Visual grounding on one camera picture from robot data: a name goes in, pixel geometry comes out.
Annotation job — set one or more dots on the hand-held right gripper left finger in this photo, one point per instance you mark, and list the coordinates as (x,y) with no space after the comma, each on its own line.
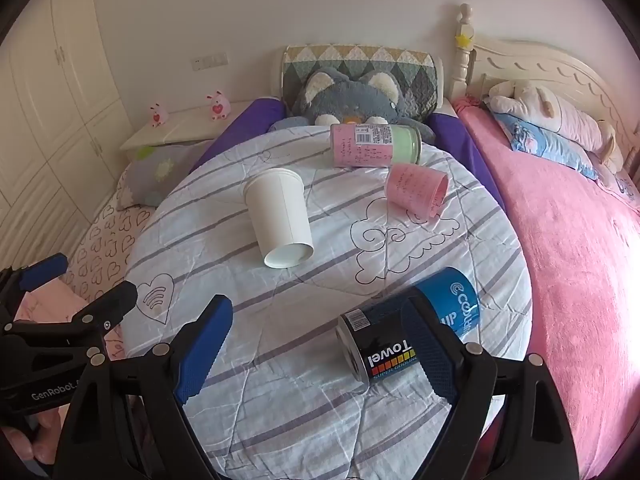
(202,355)

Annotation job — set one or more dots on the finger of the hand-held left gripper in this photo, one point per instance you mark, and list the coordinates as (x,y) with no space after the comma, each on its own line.
(45,268)
(112,306)

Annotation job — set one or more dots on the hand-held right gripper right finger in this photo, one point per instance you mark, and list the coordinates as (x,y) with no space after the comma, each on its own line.
(430,355)

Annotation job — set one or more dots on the blue and black canister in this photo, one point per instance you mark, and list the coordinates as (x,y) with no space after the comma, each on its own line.
(382,332)

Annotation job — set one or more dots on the white paper cup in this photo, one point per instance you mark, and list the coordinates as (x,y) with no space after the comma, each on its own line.
(280,215)

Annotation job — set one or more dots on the pink plastic cup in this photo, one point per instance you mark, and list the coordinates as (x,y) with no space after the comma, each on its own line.
(412,187)

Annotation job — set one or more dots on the person's left hand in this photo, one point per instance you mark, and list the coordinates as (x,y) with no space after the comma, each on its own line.
(20,447)

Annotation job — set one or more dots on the heart printed sheet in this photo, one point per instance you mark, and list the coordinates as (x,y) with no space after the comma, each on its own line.
(105,245)

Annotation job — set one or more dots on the striped white quilt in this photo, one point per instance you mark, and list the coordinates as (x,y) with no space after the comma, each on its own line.
(320,410)

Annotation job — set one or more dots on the grey flower cushion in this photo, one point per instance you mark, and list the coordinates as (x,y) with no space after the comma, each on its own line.
(160,170)

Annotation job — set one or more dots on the pink fleece blanket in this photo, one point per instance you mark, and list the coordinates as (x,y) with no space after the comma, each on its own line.
(575,260)

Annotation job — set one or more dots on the cream wardrobe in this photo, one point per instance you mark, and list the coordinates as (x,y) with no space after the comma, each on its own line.
(50,85)

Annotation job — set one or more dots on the pink pig figurine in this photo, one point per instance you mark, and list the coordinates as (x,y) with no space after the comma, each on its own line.
(217,106)
(157,116)

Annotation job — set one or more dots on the cream nightstand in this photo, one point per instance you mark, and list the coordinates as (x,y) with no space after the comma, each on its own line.
(180,127)

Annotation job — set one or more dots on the pink and green canister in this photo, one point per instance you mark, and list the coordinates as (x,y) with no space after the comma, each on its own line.
(360,147)

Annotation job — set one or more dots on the blue printed pillow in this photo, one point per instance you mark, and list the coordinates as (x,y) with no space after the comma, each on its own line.
(545,147)

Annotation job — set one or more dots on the purple bed sheet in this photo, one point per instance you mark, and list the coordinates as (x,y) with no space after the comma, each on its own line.
(260,115)

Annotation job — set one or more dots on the pale printed pillow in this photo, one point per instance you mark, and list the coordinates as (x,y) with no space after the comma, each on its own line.
(620,180)

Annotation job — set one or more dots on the grey plush toy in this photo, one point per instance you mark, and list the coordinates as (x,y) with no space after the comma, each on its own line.
(345,100)

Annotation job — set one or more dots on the white plush toy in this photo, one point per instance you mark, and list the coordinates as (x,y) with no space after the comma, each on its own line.
(550,110)

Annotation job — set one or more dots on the diamond patterned cushion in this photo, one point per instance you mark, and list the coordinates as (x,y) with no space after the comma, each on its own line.
(360,57)

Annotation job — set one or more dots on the cream wooden headboard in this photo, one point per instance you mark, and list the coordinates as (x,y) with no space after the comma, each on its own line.
(550,67)

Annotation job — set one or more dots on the yellow star decoration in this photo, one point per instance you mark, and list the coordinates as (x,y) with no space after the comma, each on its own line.
(463,40)

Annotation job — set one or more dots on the white wall outlet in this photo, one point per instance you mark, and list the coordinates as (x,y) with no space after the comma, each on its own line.
(210,60)

